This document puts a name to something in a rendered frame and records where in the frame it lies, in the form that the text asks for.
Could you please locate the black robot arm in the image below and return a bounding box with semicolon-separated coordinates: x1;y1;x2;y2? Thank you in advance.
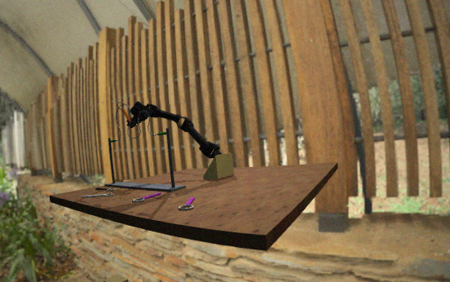
130;101;222;159

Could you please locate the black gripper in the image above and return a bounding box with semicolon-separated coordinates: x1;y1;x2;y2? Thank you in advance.
127;110;148;129

